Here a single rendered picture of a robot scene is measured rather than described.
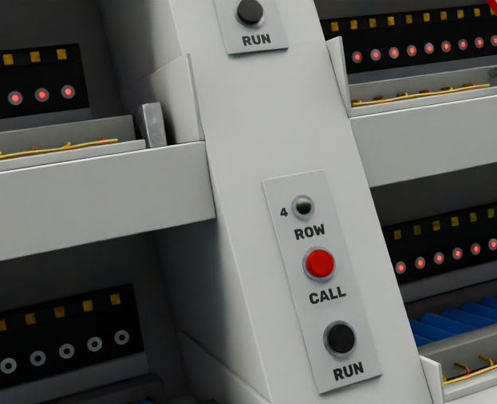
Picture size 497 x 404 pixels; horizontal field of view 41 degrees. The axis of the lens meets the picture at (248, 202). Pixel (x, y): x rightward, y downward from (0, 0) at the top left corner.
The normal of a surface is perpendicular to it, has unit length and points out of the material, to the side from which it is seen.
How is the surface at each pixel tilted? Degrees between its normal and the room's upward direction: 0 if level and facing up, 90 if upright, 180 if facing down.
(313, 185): 90
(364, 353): 90
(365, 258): 90
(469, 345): 107
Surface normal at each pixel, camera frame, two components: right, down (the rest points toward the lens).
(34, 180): 0.36, 0.04
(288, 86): 0.29, -0.25
